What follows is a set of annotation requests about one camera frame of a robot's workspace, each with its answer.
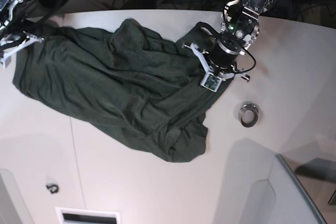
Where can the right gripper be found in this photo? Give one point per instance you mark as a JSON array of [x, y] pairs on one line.
[[11, 43]]

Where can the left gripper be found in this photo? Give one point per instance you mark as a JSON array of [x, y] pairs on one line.
[[221, 57]]

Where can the dark green t-shirt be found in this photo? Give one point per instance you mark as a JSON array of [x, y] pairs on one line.
[[140, 89]]

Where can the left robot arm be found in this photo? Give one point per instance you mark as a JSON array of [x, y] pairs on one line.
[[239, 30]]

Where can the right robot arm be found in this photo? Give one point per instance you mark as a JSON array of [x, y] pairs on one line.
[[20, 24]]

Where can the grey tape roll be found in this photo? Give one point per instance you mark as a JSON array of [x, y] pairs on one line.
[[247, 113]]

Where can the small black clip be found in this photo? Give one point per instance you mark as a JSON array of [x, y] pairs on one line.
[[52, 188]]

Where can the white table cable slot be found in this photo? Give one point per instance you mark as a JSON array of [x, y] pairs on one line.
[[72, 215]]

